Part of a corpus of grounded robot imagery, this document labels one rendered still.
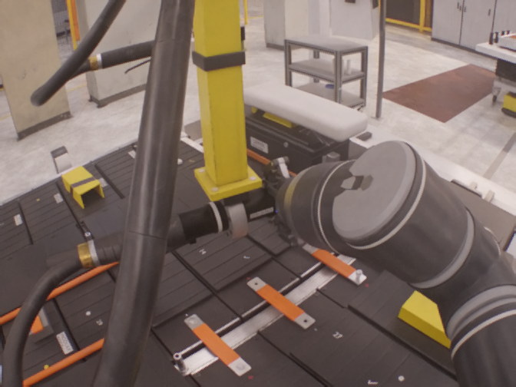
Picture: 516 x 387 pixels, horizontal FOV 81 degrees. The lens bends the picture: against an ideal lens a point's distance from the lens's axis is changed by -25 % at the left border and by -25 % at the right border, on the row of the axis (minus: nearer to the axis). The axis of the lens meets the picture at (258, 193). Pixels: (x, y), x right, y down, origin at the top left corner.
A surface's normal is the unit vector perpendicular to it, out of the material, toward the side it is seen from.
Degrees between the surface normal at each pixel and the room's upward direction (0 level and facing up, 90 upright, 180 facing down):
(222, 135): 90
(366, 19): 90
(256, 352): 0
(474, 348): 60
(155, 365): 0
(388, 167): 50
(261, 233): 0
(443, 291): 103
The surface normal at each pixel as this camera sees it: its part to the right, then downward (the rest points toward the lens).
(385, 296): -0.04, -0.82
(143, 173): -0.29, -0.19
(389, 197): -0.77, -0.49
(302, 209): -0.93, 0.03
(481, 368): -0.88, -0.41
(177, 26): 0.51, -0.17
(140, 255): 0.30, -0.05
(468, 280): 0.09, 0.41
